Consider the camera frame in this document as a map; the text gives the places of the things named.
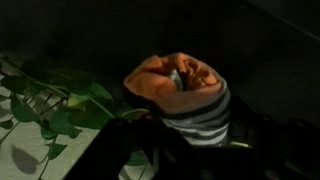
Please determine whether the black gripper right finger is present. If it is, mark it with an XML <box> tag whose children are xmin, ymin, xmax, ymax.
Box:
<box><xmin>229</xmin><ymin>97</ymin><xmax>320</xmax><ymax>180</ymax></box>

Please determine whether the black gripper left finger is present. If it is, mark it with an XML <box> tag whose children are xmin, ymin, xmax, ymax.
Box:
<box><xmin>64</xmin><ymin>114</ymin><xmax>162</xmax><ymax>180</ymax></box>

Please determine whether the orange grey striped sock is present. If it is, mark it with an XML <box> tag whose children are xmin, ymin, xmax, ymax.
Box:
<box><xmin>123</xmin><ymin>52</ymin><xmax>232</xmax><ymax>148</ymax></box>

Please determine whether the green pothos plant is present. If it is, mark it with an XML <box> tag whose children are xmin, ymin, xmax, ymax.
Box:
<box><xmin>0</xmin><ymin>54</ymin><xmax>151</xmax><ymax>180</ymax></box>

